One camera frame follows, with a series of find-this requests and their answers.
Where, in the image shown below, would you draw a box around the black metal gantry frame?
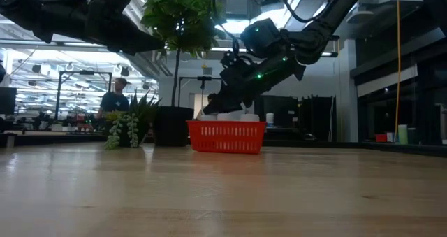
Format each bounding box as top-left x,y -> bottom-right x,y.
55,69 -> 113,123

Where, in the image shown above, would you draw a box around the long yellow hanging cable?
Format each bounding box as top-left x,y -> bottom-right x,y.
393,0 -> 402,142

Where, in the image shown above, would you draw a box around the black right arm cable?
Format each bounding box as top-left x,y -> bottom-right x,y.
273,0 -> 328,24

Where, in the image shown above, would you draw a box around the black monitor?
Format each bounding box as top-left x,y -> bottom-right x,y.
0,86 -> 17,115

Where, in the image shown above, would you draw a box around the small succulent plant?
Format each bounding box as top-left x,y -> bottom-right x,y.
103,92 -> 162,151

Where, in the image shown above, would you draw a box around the red plastic basket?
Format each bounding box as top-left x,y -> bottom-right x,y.
186,120 -> 268,155

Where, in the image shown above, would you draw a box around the person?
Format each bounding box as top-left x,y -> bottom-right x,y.
195,92 -> 219,121
96,77 -> 132,121

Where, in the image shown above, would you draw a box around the light green cup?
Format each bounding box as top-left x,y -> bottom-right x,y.
397,124 -> 409,145

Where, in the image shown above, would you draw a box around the black tripod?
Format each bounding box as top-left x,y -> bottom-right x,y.
197,75 -> 214,109

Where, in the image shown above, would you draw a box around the long ceiling tube light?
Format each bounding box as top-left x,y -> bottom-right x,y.
209,46 -> 339,58

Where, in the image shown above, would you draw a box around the round ceiling diffuser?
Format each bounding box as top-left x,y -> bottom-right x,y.
346,8 -> 377,24

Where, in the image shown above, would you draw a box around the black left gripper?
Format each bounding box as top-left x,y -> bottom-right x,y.
73,0 -> 165,55

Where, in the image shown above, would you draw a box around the tall green potted plant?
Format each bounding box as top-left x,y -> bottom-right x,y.
140,0 -> 226,148

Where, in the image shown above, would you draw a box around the black aluminium table frame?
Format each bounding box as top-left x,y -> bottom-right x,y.
0,130 -> 447,158

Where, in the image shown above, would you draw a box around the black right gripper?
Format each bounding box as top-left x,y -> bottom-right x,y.
203,53 -> 307,115

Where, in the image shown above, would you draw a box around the black cabinets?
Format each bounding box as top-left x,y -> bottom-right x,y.
254,94 -> 337,143

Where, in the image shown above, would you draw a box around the background robot workstation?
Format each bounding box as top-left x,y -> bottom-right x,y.
17,110 -> 97,133

